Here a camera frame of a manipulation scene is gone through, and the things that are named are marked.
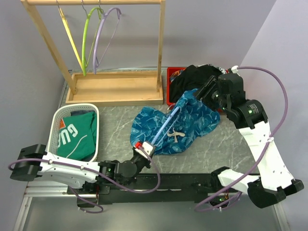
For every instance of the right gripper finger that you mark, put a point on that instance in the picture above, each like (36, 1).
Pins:
(209, 85)
(200, 93)

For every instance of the black garment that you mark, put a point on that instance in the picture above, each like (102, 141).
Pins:
(193, 77)

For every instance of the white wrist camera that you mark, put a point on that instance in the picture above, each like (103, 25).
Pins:
(233, 69)
(146, 146)

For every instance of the green shirt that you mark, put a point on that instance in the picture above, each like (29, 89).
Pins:
(77, 135)

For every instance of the purple hanger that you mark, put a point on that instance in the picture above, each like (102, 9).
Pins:
(96, 61)

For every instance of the red plastic bin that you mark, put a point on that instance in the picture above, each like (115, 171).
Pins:
(168, 102)

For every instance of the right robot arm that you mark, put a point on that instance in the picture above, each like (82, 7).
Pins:
(274, 182)

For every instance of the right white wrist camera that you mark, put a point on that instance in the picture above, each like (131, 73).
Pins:
(233, 69)

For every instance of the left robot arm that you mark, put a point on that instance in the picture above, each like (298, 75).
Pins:
(35, 162)

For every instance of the wooden clothes rack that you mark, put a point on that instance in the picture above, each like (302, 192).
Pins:
(106, 88)

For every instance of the light blue hanger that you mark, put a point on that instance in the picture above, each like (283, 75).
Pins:
(173, 112)

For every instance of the blue patterned shorts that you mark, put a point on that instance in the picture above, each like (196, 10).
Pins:
(192, 120)

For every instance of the green hanger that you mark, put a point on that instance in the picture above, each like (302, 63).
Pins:
(86, 59)

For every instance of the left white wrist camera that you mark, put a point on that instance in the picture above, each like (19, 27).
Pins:
(146, 146)

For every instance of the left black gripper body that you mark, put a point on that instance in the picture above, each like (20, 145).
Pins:
(140, 163)

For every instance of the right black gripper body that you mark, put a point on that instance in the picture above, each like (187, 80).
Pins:
(218, 100)

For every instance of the white laundry basket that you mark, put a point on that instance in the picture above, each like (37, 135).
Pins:
(65, 111)

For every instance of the yellow hanger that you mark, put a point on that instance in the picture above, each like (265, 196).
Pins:
(69, 34)

